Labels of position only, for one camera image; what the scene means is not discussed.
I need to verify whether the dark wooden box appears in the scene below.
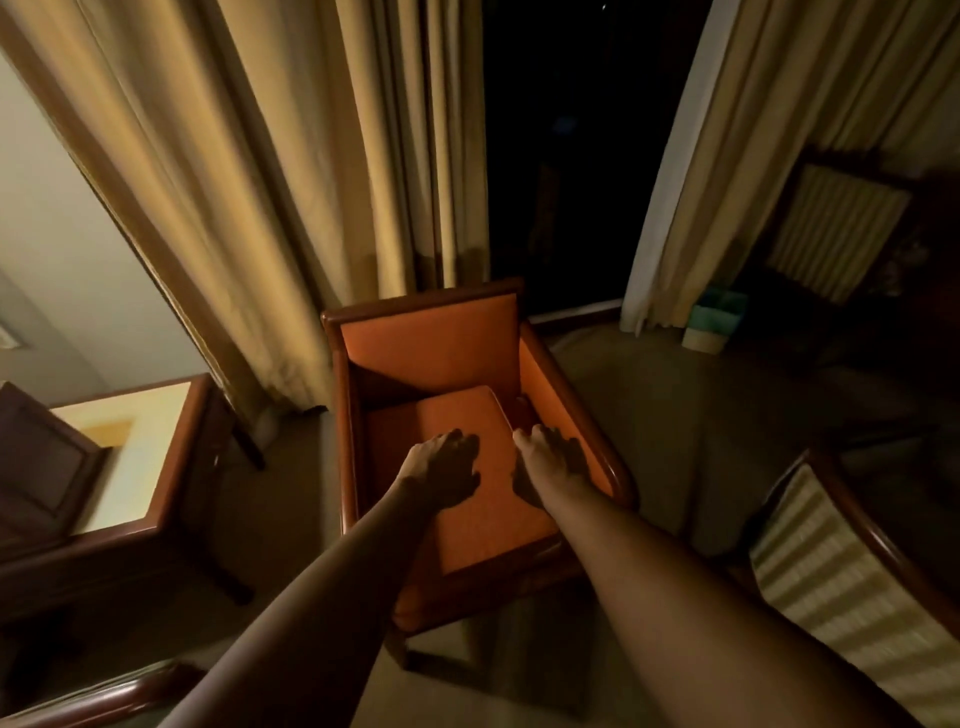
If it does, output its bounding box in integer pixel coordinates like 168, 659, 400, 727
0, 381, 112, 552

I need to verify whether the orange seat cushion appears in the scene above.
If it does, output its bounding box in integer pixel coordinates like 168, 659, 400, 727
364, 385, 562, 577

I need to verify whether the orange upholstered wooden armchair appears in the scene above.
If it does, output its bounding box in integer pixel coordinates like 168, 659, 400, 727
321, 277, 640, 671

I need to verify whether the dark window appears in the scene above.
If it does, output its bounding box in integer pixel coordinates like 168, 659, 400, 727
481, 0, 714, 316

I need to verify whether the person's right forearm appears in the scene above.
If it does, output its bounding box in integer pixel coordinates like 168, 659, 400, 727
541, 483, 912, 728

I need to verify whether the striped wooden armchair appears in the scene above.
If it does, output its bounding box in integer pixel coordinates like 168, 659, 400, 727
738, 150, 931, 361
720, 448, 960, 728

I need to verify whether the person's left forearm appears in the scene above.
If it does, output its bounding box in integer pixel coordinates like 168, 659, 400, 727
159, 480, 444, 728

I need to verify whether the beige curtain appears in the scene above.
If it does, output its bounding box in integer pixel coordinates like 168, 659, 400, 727
619, 0, 960, 336
0, 0, 492, 425

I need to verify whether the wooden side table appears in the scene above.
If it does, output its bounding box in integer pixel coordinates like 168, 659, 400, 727
0, 373, 268, 624

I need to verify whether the person's right hand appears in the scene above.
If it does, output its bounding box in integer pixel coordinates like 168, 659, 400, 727
512, 424, 594, 514

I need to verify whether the person's left hand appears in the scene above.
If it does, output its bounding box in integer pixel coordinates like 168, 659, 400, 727
395, 429, 482, 513

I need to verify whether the teal and white waste bin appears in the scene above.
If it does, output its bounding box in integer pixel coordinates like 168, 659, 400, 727
681, 285, 750, 355

